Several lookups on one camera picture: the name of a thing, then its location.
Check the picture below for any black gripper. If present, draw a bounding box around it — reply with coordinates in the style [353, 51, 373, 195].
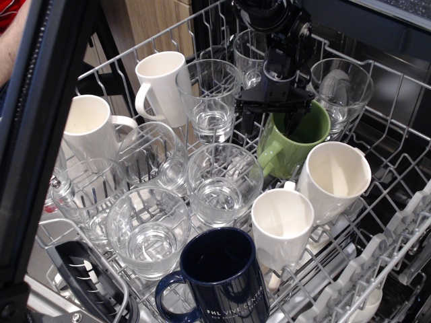
[235, 46, 312, 135]

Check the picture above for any black rack handle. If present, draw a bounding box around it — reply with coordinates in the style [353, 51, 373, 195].
[46, 240, 140, 322]

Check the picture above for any grey plastic tine holder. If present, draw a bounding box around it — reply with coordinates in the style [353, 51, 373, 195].
[296, 184, 430, 322]

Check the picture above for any clear glass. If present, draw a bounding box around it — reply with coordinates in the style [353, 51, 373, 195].
[118, 121, 189, 196]
[187, 143, 264, 227]
[51, 157, 127, 252]
[106, 186, 191, 281]
[44, 147, 71, 213]
[176, 59, 241, 143]
[233, 29, 267, 89]
[308, 58, 374, 141]

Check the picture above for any white mug left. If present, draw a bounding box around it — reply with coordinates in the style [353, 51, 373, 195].
[63, 95, 138, 161]

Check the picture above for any tall white mug back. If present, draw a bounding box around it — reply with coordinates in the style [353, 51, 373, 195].
[135, 51, 187, 128]

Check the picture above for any clear glass back right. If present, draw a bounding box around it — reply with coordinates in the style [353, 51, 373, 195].
[308, 58, 374, 141]

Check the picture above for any navy blue printed mug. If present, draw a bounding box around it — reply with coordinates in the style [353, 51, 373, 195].
[155, 227, 270, 322]

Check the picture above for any clear glass back top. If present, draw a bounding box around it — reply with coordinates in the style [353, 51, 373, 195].
[233, 29, 267, 89]

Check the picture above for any grey wire dishwasher rack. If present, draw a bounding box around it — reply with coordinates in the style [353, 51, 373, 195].
[35, 0, 431, 323]

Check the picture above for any clear glass front left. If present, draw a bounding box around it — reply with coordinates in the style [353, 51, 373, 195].
[51, 157, 127, 252]

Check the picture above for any clear glass back centre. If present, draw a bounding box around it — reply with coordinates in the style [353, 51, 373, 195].
[176, 59, 241, 143]

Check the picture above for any metal clamp screw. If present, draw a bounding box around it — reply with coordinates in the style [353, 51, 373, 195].
[49, 177, 61, 188]

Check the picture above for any green ceramic mug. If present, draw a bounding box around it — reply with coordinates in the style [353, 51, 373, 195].
[257, 101, 331, 180]

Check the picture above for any white mug right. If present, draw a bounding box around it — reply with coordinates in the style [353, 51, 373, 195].
[296, 141, 372, 225]

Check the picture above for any clear glass far left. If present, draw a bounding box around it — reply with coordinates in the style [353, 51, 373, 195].
[44, 147, 71, 213]

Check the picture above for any white mug front centre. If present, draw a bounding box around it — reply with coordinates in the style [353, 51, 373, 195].
[251, 188, 314, 271]

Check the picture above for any clear glass middle left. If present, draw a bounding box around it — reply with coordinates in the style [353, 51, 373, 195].
[118, 121, 189, 196]

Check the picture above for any person forearm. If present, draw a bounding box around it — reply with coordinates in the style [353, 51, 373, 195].
[1, 1, 31, 87]

